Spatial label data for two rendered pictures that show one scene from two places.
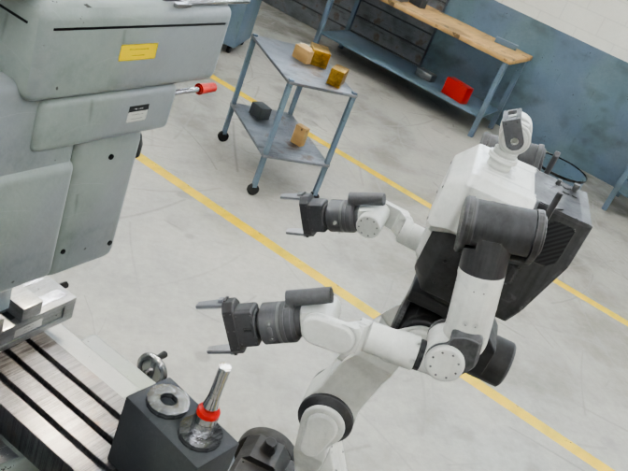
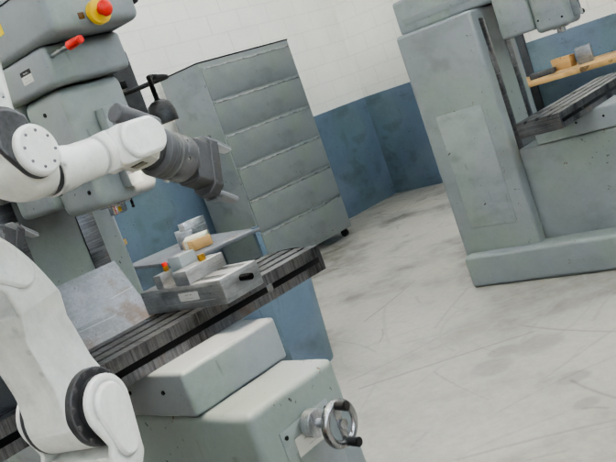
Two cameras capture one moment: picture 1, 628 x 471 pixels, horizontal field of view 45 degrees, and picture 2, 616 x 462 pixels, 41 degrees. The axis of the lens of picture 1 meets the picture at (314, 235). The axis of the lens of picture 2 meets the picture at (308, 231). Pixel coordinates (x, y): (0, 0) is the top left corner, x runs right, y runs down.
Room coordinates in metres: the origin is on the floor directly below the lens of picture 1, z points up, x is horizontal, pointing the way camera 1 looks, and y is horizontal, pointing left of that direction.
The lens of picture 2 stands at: (2.59, -1.37, 1.40)
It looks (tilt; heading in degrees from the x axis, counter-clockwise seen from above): 9 degrees down; 112
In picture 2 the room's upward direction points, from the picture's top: 20 degrees counter-clockwise
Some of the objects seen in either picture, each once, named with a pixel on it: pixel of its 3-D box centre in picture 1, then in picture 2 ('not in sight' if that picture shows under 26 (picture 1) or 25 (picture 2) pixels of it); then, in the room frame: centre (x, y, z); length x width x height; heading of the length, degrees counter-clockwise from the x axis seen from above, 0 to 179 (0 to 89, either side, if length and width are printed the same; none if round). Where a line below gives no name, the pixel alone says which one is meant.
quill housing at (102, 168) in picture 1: (62, 180); (92, 146); (1.32, 0.51, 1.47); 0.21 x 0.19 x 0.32; 68
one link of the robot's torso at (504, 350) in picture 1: (456, 330); not in sight; (1.54, -0.39, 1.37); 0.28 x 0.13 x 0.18; 84
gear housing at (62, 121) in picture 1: (66, 87); (55, 74); (1.28, 0.53, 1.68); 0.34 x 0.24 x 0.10; 158
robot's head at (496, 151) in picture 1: (513, 136); not in sight; (1.56, -0.30, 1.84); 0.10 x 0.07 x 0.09; 174
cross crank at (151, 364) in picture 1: (144, 375); (328, 423); (1.78, 0.32, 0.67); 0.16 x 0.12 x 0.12; 158
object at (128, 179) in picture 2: not in sight; (119, 146); (1.42, 0.47, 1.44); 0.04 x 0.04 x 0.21; 68
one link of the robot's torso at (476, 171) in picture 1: (496, 231); not in sight; (1.54, -0.36, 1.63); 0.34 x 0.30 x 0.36; 174
